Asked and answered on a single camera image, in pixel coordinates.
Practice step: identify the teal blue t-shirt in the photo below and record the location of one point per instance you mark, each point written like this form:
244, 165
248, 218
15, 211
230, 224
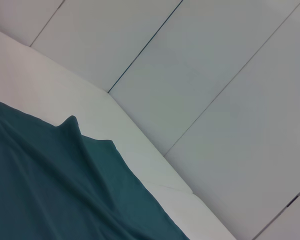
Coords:
52, 187

